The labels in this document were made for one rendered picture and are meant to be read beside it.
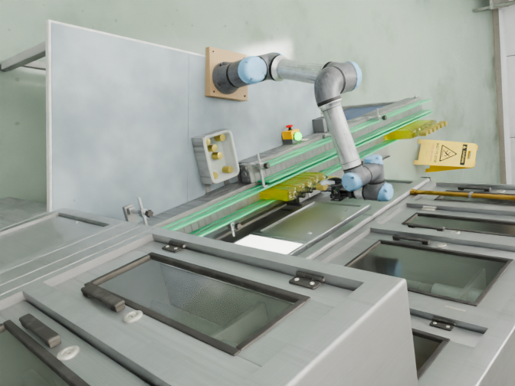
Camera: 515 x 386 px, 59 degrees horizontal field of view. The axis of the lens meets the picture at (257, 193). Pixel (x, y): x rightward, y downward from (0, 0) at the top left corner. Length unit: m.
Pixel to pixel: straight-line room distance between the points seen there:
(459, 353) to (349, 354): 0.64
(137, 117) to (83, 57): 0.31
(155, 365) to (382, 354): 0.33
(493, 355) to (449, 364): 0.10
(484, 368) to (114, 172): 1.44
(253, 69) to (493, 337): 1.38
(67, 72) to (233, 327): 1.35
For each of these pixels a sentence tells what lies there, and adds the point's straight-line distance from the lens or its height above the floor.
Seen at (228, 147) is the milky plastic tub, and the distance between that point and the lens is 2.20.
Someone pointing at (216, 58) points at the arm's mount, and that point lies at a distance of 2.23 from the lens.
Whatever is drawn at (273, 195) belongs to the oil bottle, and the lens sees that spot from 2.18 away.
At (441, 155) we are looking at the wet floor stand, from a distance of 5.43.
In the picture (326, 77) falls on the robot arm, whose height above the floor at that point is 1.40.
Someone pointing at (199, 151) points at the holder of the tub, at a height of 0.79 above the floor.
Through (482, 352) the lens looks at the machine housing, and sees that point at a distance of 1.26.
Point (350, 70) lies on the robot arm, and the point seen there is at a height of 1.42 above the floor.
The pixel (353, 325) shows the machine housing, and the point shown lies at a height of 2.13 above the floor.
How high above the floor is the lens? 2.48
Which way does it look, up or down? 45 degrees down
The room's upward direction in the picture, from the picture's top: 95 degrees clockwise
